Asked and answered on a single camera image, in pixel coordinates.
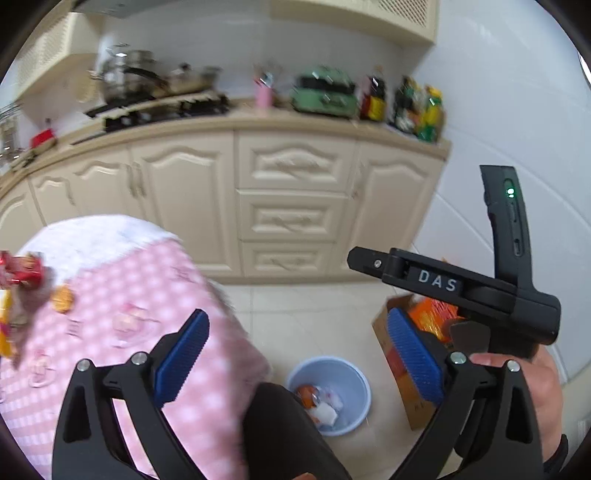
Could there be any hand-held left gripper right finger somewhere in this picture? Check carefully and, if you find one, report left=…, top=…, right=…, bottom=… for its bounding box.
left=387, top=307, right=544, bottom=480

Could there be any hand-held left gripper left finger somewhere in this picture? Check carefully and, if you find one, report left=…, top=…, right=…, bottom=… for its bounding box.
left=52, top=309, right=211, bottom=480

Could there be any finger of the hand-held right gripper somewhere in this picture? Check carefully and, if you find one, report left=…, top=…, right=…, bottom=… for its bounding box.
left=347, top=247, right=410, bottom=283

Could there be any light blue trash bin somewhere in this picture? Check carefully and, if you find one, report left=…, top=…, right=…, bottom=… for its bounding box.
left=285, top=356, right=372, bottom=438

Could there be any yellow snack packet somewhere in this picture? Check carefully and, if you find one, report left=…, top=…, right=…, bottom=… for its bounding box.
left=0, top=291, right=23, bottom=359

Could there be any red snack wrapper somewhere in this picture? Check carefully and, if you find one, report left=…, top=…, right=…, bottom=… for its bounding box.
left=0, top=251, right=45, bottom=290

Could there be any person's right forearm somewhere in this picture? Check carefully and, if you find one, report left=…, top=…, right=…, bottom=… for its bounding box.
left=542, top=434, right=570, bottom=480

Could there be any person's right hand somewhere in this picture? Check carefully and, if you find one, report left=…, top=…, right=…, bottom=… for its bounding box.
left=471, top=350, right=562, bottom=462

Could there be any orange snack packet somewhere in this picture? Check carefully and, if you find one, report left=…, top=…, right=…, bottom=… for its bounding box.
left=410, top=298, right=467, bottom=346

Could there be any brown cardboard box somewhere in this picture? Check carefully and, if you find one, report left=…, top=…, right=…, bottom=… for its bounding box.
left=372, top=295, right=462, bottom=432

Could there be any pink checked tablecloth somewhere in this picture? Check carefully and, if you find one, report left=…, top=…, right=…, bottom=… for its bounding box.
left=0, top=213, right=273, bottom=480

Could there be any carved cream cabinet drawer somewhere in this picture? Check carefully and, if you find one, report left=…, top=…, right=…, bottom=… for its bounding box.
left=235, top=131, right=357, bottom=190
left=238, top=189, right=350, bottom=243
left=240, top=242, right=336, bottom=278

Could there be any white wrapper in bin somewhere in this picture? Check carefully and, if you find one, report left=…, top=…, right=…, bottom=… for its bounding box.
left=313, top=401, right=341, bottom=426

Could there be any orange wrapper in bin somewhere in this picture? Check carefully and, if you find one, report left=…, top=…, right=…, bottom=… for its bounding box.
left=297, top=385, right=325, bottom=408

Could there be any person's dark trouser leg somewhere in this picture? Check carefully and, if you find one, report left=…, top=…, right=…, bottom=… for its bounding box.
left=242, top=382, right=352, bottom=480

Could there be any group of condiment bottles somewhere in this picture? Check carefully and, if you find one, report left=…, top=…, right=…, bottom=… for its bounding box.
left=390, top=75, right=447, bottom=142

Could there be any cream kitchen base cabinet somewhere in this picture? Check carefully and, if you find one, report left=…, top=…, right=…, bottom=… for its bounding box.
left=0, top=99, right=452, bottom=283

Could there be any dark soy sauce bottle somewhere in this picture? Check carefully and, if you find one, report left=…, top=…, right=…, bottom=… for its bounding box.
left=359, top=66, right=389, bottom=123

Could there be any green countertop appliance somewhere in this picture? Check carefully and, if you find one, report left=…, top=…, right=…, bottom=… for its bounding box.
left=290, top=66, right=359, bottom=119

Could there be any pink utensil holder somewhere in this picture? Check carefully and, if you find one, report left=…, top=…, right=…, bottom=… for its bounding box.
left=252, top=62, right=279, bottom=110

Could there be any black gas stove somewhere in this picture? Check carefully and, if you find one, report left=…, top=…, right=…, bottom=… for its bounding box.
left=85, top=91, right=230, bottom=133

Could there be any steel wok with lid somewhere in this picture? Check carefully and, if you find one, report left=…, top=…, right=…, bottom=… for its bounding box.
left=166, top=64, right=223, bottom=94

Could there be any metal dish rack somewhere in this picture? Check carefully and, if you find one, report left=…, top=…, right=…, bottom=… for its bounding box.
left=0, top=104, right=25, bottom=163

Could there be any black frying pan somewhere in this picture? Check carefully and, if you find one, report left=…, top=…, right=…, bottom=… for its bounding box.
left=119, top=67, right=171, bottom=90

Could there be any tall steel pot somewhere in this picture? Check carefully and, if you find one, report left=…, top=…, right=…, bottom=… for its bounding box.
left=93, top=45, right=158, bottom=103

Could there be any range hood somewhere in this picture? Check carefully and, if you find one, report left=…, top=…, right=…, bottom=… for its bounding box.
left=73, top=0, right=145, bottom=19

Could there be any cream lattice wall cabinet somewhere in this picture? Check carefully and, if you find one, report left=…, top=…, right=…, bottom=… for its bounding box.
left=270, top=0, right=439, bottom=45
left=16, top=11, right=108, bottom=100

